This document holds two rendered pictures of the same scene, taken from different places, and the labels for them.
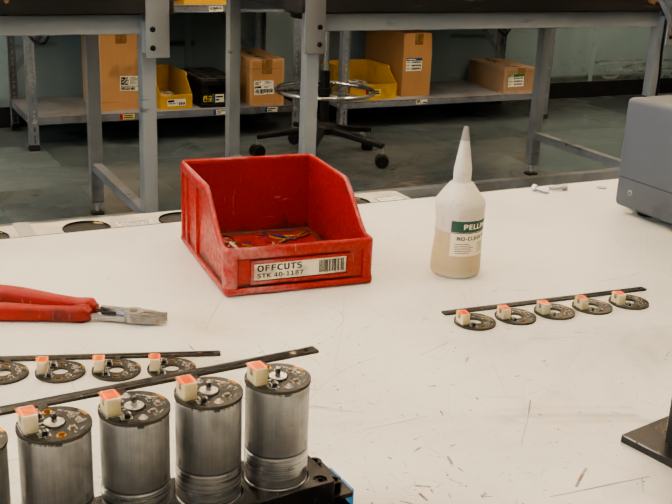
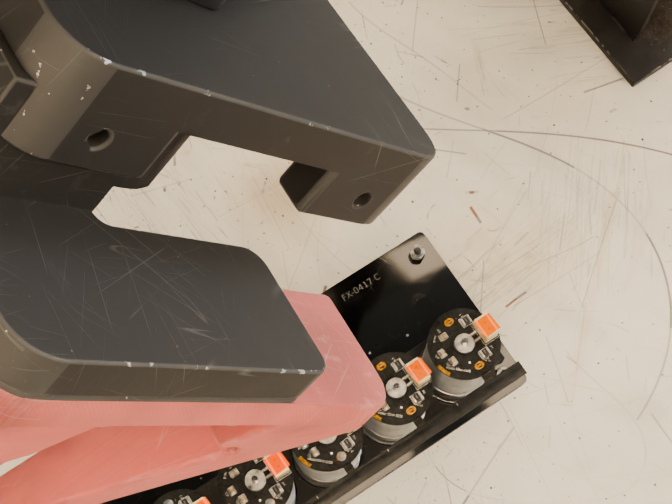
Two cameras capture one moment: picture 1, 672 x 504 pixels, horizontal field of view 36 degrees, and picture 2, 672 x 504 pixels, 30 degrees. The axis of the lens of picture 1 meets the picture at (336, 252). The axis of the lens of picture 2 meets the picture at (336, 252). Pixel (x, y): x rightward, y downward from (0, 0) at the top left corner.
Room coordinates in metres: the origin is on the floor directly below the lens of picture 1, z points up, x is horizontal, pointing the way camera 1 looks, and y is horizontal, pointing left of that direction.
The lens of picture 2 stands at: (0.39, 0.07, 1.23)
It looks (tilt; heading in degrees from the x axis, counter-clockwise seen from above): 72 degrees down; 176
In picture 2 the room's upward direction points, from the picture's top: 1 degrees clockwise
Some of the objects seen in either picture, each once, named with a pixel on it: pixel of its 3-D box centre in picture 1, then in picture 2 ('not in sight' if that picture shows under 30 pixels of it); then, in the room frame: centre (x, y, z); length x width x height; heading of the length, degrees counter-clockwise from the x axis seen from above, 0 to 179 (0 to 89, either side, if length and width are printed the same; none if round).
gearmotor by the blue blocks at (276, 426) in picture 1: (276, 435); not in sight; (0.35, 0.02, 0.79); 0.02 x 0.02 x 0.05
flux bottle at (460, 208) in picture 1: (460, 199); not in sight; (0.65, -0.08, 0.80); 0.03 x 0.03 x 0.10
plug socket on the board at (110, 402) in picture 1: (112, 402); not in sight; (0.32, 0.07, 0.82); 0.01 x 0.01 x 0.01; 31
